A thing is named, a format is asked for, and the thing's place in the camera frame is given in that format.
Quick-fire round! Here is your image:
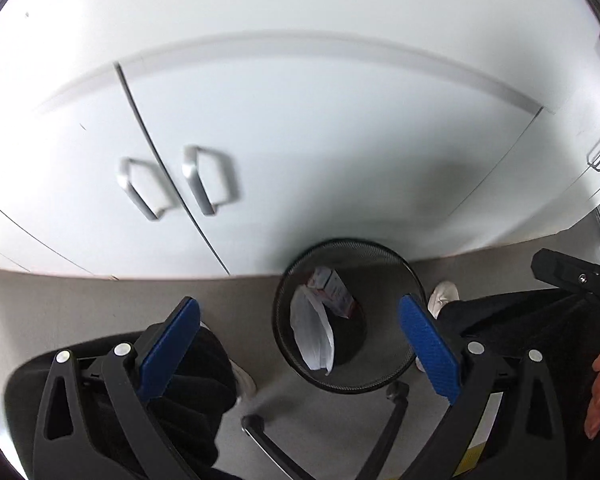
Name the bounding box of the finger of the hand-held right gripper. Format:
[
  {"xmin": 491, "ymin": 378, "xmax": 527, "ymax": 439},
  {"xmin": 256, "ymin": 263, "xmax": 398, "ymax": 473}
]
[{"xmin": 531, "ymin": 248, "xmax": 600, "ymax": 311}]

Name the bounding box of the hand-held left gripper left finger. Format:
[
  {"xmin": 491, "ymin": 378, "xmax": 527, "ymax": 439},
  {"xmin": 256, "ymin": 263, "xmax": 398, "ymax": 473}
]
[{"xmin": 32, "ymin": 296, "xmax": 221, "ymax": 480}]

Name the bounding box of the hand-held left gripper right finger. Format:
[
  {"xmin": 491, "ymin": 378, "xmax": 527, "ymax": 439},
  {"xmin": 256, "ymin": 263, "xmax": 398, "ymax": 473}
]
[{"xmin": 399, "ymin": 294, "xmax": 567, "ymax": 480}]

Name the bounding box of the black mesh trash can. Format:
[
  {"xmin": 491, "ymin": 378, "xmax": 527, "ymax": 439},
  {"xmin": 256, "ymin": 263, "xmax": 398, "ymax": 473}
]
[{"xmin": 272, "ymin": 237, "xmax": 428, "ymax": 395}]

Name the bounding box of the person's right hand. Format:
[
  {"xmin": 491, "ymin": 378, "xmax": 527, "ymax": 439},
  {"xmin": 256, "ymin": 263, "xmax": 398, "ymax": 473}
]
[{"xmin": 584, "ymin": 346, "xmax": 600, "ymax": 441}]

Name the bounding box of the person's right white shoe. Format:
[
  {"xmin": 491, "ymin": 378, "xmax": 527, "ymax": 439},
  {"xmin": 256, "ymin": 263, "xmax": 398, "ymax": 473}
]
[{"xmin": 427, "ymin": 281, "xmax": 461, "ymax": 318}]

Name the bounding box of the person's white shoe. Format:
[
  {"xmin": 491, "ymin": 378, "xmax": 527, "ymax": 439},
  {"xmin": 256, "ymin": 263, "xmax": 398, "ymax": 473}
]
[
  {"xmin": 230, "ymin": 360, "xmax": 257, "ymax": 403},
  {"xmin": 427, "ymin": 281, "xmax": 461, "ymax": 318}
]

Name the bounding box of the person's left leg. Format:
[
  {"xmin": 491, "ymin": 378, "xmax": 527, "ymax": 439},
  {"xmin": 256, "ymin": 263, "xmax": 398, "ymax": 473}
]
[{"xmin": 140, "ymin": 322, "xmax": 241, "ymax": 480}]

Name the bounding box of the person's left white shoe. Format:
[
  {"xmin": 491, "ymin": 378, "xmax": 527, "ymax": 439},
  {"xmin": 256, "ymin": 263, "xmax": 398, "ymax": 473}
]
[{"xmin": 230, "ymin": 360, "xmax": 257, "ymax": 403}]

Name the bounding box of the red and white carton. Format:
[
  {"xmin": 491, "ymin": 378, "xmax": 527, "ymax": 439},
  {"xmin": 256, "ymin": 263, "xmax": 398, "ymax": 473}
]
[{"xmin": 307, "ymin": 267, "xmax": 356, "ymax": 318}]

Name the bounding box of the white crumpled paper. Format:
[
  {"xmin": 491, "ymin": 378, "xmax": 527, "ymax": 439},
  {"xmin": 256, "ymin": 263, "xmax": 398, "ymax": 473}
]
[{"xmin": 289, "ymin": 285, "xmax": 336, "ymax": 376}]

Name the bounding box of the black chair base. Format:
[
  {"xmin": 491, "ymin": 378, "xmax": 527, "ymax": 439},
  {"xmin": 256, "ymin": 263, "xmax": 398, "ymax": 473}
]
[{"xmin": 241, "ymin": 380, "xmax": 411, "ymax": 480}]

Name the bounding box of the white cabinet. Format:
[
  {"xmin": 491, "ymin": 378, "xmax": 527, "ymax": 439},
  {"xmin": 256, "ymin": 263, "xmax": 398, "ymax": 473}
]
[{"xmin": 0, "ymin": 32, "xmax": 600, "ymax": 281}]

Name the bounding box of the silver cabinet handle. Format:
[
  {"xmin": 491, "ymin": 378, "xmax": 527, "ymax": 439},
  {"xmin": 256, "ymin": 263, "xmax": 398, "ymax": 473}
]
[
  {"xmin": 182, "ymin": 146, "xmax": 238, "ymax": 217},
  {"xmin": 117, "ymin": 157, "xmax": 173, "ymax": 221}
]

